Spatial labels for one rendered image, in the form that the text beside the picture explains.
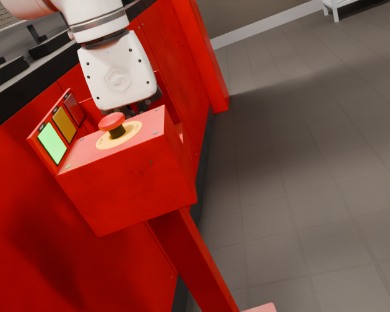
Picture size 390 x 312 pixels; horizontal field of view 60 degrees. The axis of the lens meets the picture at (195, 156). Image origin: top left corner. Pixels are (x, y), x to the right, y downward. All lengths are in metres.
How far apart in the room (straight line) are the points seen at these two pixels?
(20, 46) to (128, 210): 0.65
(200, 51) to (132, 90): 1.72
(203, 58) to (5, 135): 1.71
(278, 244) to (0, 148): 0.96
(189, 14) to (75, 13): 1.71
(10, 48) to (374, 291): 1.17
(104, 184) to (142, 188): 0.05
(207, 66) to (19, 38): 1.44
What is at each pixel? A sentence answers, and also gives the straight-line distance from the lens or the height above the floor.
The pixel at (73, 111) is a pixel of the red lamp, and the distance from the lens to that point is 0.60.
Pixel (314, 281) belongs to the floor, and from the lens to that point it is 1.18.
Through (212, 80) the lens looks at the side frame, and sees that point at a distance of 2.30.
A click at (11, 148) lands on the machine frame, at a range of 0.70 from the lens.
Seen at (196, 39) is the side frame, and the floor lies 0.52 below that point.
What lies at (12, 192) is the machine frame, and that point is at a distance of 0.68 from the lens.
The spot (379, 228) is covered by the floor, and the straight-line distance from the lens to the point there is 1.30.
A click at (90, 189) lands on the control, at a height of 0.74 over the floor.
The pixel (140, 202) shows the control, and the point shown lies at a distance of 0.49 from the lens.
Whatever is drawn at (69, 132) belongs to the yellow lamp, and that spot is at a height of 0.80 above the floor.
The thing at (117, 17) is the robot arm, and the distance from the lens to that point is 0.52.
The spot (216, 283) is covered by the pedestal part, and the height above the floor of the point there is 0.41.
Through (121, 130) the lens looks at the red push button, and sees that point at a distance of 0.48.
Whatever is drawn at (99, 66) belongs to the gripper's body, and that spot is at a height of 0.87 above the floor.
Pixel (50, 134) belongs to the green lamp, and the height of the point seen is 0.82.
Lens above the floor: 0.95
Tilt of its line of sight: 29 degrees down
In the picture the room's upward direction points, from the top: 24 degrees counter-clockwise
